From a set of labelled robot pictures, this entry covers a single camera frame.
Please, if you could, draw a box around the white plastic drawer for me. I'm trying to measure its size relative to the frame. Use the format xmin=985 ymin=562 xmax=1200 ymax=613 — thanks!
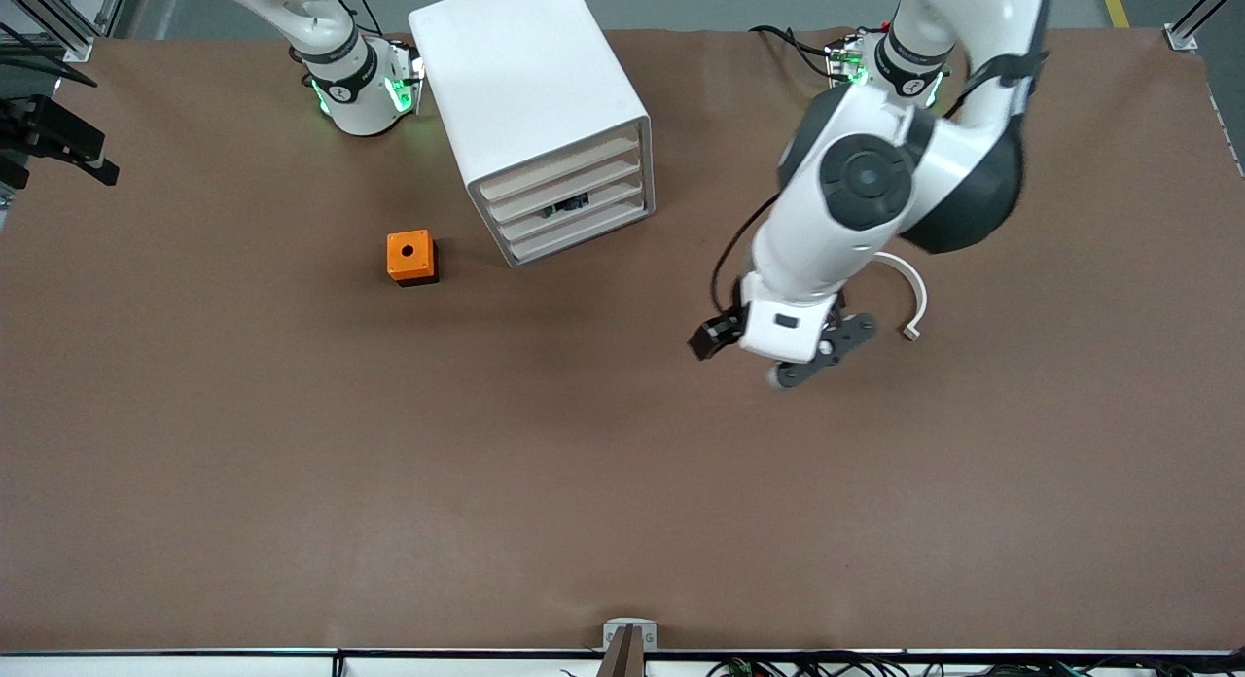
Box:
xmin=477 ymin=123 xmax=651 ymax=203
xmin=493 ymin=174 xmax=653 ymax=242
xmin=501 ymin=196 xmax=655 ymax=267
xmin=484 ymin=152 xmax=651 ymax=223

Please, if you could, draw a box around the white drawer cabinet housing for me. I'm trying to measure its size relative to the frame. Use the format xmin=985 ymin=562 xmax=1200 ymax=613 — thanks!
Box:
xmin=407 ymin=0 xmax=658 ymax=269

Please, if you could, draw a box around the white curved plastic clip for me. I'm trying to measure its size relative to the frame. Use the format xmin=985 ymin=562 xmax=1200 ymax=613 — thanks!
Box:
xmin=871 ymin=251 xmax=929 ymax=343

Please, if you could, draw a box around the orange box with round hole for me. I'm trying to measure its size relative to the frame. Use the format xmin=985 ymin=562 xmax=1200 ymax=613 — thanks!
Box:
xmin=386 ymin=229 xmax=440 ymax=288

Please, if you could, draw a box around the large table cover mat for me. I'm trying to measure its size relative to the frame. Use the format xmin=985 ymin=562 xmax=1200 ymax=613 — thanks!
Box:
xmin=0 ymin=25 xmax=1245 ymax=654

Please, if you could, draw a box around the grey aluminium frame profile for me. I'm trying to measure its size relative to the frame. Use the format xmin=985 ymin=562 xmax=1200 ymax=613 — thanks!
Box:
xmin=1167 ymin=0 xmax=1245 ymax=53
xmin=0 ymin=0 xmax=134 ymax=65

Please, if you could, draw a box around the black arm base cable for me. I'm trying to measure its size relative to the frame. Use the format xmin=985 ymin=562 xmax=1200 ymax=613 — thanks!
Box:
xmin=748 ymin=22 xmax=840 ymax=81

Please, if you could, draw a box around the grey metal mount bracket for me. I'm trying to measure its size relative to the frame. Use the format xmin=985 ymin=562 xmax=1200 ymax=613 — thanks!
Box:
xmin=602 ymin=618 xmax=658 ymax=652

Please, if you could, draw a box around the brown narrow post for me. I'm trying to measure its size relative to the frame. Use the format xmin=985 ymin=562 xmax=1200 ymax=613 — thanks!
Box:
xmin=597 ymin=625 xmax=646 ymax=677

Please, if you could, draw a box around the black cable bundle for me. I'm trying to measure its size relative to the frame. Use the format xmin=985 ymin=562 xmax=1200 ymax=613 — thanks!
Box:
xmin=559 ymin=653 xmax=1245 ymax=677

